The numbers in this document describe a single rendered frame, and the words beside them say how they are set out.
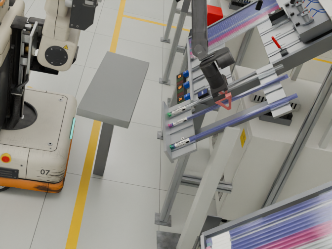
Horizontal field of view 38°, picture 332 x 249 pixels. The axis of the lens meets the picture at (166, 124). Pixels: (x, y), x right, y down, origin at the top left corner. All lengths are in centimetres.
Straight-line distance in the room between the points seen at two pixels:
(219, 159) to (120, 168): 93
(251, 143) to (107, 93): 72
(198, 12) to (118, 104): 65
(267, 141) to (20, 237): 123
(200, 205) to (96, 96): 69
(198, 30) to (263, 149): 78
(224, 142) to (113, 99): 60
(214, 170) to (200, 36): 58
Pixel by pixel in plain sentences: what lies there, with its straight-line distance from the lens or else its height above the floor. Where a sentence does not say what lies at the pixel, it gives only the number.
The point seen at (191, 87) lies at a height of 74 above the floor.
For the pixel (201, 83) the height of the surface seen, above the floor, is 75.
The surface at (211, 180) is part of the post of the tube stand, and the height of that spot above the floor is 53.
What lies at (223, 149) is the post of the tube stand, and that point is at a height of 70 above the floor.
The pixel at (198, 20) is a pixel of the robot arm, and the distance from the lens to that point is 181.
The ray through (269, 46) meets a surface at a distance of 225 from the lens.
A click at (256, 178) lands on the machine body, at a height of 37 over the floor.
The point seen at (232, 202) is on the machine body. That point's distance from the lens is 254.
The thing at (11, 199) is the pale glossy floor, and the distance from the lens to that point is 254.
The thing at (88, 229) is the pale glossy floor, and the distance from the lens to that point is 244.
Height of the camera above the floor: 182
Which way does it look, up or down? 34 degrees down
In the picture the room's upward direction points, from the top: 16 degrees clockwise
